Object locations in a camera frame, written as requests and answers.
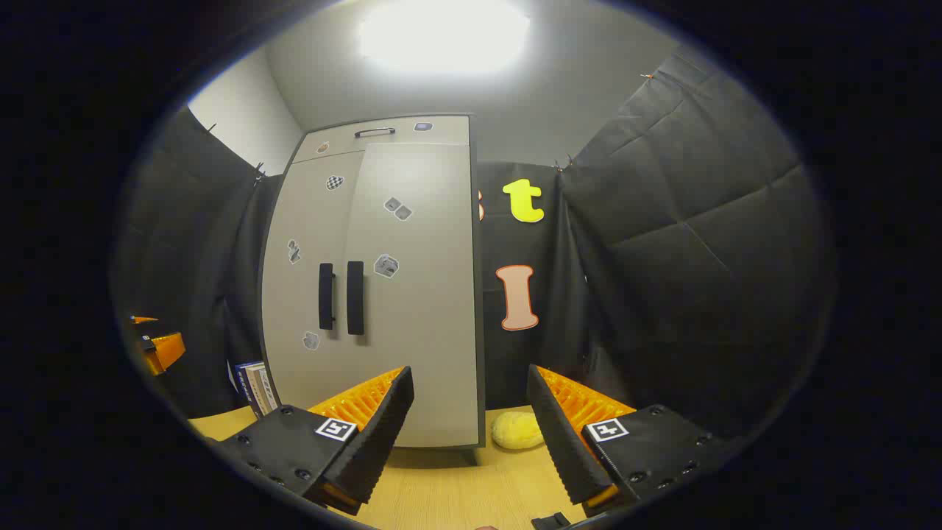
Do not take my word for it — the grey cabinet drawer front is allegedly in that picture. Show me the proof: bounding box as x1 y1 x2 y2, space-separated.
293 116 472 164

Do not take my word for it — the blue book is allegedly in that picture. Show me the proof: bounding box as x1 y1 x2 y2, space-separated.
230 362 258 417

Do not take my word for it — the grey double-door shoe cabinet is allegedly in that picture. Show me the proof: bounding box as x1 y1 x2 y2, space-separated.
259 113 486 450

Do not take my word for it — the white and black book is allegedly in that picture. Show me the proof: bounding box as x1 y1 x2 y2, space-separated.
258 364 280 411

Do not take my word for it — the black backdrop cloth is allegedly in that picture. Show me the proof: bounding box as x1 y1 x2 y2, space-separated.
110 48 840 442

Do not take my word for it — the ceiling light panel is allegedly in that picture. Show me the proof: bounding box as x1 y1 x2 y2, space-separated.
357 0 531 74

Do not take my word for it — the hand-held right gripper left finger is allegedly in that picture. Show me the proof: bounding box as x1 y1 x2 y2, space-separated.
210 366 415 516

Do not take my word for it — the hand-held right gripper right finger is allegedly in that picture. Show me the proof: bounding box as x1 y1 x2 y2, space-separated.
526 364 737 516

